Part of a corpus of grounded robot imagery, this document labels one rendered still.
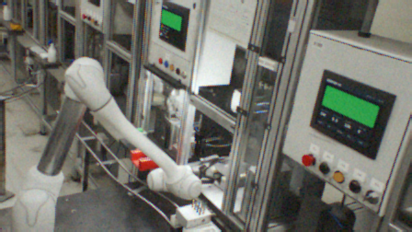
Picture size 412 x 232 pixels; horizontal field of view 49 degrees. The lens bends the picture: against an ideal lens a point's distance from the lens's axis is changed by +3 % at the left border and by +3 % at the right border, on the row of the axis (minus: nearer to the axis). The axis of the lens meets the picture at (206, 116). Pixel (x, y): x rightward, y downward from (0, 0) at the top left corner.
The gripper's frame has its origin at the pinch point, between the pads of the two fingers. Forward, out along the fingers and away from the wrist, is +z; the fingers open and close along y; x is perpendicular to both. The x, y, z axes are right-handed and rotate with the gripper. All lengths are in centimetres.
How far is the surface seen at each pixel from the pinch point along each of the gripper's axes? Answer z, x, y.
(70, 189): -18, 162, -99
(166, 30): -17, 41, 59
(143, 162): -30.8, 25.6, -4.9
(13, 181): -54, 189, -99
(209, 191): -9.7, -4.1, -9.6
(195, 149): 3.0, 29.5, -4.3
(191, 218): -31.2, -21.6, -8.1
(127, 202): -33, 34, -32
